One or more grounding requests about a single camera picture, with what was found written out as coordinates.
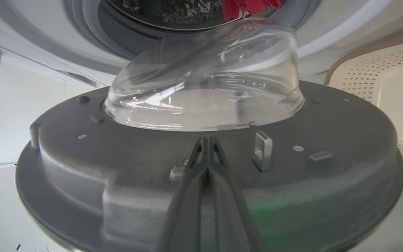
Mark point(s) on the cream perforated laundry basket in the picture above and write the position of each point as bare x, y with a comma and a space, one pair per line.
397, 91

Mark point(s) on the grey glass washing machine door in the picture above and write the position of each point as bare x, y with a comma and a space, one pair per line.
117, 168

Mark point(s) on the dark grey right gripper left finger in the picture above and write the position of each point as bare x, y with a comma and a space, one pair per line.
184, 210

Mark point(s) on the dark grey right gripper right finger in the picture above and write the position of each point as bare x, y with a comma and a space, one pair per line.
233, 217

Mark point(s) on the steel perforated washer drum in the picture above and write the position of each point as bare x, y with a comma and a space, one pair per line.
166, 12

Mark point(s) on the white front-load washing machine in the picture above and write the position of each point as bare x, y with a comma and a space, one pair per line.
345, 28

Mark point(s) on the red and white garment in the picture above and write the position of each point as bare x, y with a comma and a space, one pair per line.
243, 8

